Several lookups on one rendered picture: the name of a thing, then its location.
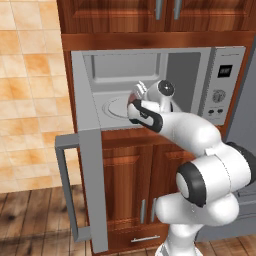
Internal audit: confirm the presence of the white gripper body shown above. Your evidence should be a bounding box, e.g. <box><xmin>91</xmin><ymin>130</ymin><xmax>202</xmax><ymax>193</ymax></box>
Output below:
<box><xmin>132</xmin><ymin>82</ymin><xmax>148</xmax><ymax>102</ymax></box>

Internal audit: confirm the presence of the wooden upper cupboard door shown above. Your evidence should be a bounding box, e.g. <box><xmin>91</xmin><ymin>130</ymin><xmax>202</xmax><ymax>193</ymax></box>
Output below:
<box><xmin>164</xmin><ymin>0</ymin><xmax>256</xmax><ymax>33</ymax></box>
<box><xmin>56</xmin><ymin>0</ymin><xmax>167</xmax><ymax>35</ymax></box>

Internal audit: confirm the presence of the wooden cupboard door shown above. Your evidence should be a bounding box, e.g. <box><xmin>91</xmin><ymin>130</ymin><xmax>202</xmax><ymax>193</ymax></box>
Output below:
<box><xmin>164</xmin><ymin>0</ymin><xmax>256</xmax><ymax>33</ymax></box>
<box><xmin>147</xmin><ymin>142</ymin><xmax>197</xmax><ymax>224</ymax></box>
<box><xmin>102</xmin><ymin>144</ymin><xmax>155</xmax><ymax>232</ymax></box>
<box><xmin>56</xmin><ymin>0</ymin><xmax>167</xmax><ymax>35</ymax></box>

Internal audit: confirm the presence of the grey microwave oven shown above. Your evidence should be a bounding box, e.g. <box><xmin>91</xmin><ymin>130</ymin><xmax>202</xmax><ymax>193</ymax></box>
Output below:
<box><xmin>70</xmin><ymin>45</ymin><xmax>247</xmax><ymax>133</ymax></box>

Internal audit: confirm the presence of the grey microwave door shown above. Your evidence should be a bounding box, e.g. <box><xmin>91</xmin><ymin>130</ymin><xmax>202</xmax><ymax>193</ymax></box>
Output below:
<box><xmin>71</xmin><ymin>51</ymin><xmax>110</xmax><ymax>255</ymax></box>

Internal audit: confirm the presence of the wooden lower cupboard door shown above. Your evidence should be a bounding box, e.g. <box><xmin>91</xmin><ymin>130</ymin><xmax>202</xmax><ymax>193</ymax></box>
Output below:
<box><xmin>102</xmin><ymin>144</ymin><xmax>155</xmax><ymax>232</ymax></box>
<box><xmin>147</xmin><ymin>142</ymin><xmax>197</xmax><ymax>224</ymax></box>

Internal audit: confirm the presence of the wooden drawer front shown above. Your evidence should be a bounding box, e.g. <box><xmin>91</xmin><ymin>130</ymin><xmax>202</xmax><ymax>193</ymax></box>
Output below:
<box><xmin>107</xmin><ymin>222</ymin><xmax>172</xmax><ymax>252</ymax></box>

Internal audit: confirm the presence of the wooden cupboard frame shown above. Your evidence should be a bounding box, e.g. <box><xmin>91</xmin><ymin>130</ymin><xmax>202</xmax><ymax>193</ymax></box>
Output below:
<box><xmin>56</xmin><ymin>30</ymin><xmax>256</xmax><ymax>256</ymax></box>

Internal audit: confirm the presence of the grey upper cupboard handle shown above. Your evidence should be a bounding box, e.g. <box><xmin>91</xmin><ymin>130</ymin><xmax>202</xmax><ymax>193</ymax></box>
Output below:
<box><xmin>155</xmin><ymin>0</ymin><xmax>164</xmax><ymax>21</ymax></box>
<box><xmin>173</xmin><ymin>0</ymin><xmax>183</xmax><ymax>21</ymax></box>

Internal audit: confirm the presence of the grey cupboard handle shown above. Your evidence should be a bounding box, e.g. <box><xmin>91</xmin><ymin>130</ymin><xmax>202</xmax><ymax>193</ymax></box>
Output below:
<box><xmin>173</xmin><ymin>0</ymin><xmax>183</xmax><ymax>21</ymax></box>
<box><xmin>150</xmin><ymin>197</ymin><xmax>158</xmax><ymax>223</ymax></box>
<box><xmin>155</xmin><ymin>0</ymin><xmax>164</xmax><ymax>21</ymax></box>
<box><xmin>139</xmin><ymin>198</ymin><xmax>147</xmax><ymax>225</ymax></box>

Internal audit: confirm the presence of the grey microwave door handle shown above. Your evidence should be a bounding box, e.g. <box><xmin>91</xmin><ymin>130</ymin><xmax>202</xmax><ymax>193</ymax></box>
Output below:
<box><xmin>54</xmin><ymin>133</ymin><xmax>93</xmax><ymax>243</ymax></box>

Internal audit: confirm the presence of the grey lower cupboard handle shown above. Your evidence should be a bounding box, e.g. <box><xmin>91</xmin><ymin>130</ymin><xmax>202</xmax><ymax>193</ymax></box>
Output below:
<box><xmin>150</xmin><ymin>197</ymin><xmax>158</xmax><ymax>223</ymax></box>
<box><xmin>139</xmin><ymin>198</ymin><xmax>147</xmax><ymax>225</ymax></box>

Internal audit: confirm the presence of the grey drawer handle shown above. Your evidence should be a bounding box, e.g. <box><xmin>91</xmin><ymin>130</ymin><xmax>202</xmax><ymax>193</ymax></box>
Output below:
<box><xmin>130</xmin><ymin>234</ymin><xmax>161</xmax><ymax>244</ymax></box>

